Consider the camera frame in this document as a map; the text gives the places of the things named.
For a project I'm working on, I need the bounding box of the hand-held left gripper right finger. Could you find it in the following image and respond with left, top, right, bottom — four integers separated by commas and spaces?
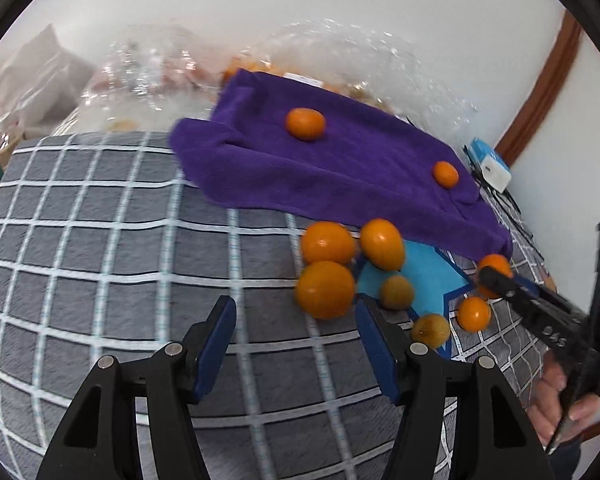
355, 294, 556, 480

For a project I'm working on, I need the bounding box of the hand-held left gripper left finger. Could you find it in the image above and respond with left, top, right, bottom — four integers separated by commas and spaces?
36, 295, 238, 480

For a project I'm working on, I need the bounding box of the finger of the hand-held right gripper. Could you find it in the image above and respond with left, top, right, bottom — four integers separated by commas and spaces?
480, 266, 588, 356
511, 273, 588, 331

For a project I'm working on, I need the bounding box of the small round orange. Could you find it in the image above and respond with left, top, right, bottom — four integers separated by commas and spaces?
457, 296, 492, 332
476, 254, 513, 300
432, 161, 460, 189

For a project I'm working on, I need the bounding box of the yellow kumquat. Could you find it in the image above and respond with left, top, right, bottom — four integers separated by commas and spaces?
411, 313, 451, 348

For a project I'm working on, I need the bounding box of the olive green kumquat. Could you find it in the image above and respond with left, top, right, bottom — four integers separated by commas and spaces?
379, 274, 415, 311

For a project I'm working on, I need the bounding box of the orange mandarin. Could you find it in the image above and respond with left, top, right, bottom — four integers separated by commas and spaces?
301, 221, 357, 266
285, 107, 327, 141
295, 260, 356, 321

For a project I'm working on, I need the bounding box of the oval orange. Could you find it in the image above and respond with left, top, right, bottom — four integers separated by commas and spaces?
360, 218, 407, 271

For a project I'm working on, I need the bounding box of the person's right forearm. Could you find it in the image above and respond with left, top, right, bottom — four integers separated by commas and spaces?
547, 437, 588, 480

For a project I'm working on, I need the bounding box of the person's right hand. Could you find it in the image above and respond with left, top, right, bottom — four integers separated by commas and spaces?
527, 355, 600, 446

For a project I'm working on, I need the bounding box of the white and blue box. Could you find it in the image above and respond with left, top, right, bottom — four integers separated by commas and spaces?
470, 137, 512, 193

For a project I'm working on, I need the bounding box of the grey checked blanket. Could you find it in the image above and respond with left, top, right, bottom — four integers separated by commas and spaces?
0, 130, 561, 480

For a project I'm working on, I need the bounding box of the purple towel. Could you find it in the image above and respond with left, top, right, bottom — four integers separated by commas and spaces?
170, 69, 515, 261

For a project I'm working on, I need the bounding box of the large clear plastic bag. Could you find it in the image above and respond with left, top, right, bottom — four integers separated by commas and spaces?
230, 20, 481, 131

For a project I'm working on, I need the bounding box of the pile of bagged oranges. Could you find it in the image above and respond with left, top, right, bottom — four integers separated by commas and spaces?
222, 55, 273, 83

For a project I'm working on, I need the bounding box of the crumpled clear plastic bag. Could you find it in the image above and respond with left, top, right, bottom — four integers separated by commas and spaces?
82, 25, 226, 128

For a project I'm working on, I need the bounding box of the white plastic bag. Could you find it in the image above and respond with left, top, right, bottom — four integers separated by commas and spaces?
0, 25, 96, 136

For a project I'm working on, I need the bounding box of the black cable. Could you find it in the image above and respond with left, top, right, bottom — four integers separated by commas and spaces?
462, 145, 533, 241

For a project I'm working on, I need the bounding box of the brown wooden door frame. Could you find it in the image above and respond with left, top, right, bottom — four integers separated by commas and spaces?
495, 10, 583, 166

